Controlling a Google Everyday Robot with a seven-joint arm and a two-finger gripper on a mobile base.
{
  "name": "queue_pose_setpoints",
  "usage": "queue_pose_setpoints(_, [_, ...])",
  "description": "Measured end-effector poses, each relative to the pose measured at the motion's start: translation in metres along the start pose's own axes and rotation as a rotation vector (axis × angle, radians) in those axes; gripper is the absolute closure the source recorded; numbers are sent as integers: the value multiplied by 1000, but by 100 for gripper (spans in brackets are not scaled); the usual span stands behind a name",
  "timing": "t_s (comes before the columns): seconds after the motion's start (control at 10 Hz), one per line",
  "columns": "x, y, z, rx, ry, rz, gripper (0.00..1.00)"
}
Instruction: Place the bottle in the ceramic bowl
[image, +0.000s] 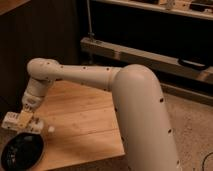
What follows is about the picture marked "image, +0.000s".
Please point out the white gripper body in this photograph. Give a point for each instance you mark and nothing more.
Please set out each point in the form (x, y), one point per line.
(31, 102)

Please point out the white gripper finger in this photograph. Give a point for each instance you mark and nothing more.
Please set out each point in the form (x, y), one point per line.
(34, 119)
(24, 118)

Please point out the white plastic bottle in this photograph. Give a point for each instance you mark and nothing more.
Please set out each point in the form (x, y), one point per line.
(10, 122)

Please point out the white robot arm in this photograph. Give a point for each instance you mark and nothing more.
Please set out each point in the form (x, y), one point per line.
(138, 101)

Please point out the dark ceramic bowl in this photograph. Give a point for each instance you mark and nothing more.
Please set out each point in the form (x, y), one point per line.
(22, 152)

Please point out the wooden table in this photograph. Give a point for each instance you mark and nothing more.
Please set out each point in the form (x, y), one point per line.
(85, 126)

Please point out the vertical metal rod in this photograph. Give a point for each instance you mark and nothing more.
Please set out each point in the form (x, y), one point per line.
(90, 33)

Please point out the long metal beam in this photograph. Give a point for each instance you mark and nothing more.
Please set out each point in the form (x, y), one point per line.
(152, 60)

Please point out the wooden shelf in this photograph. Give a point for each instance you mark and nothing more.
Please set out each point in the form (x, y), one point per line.
(177, 7)

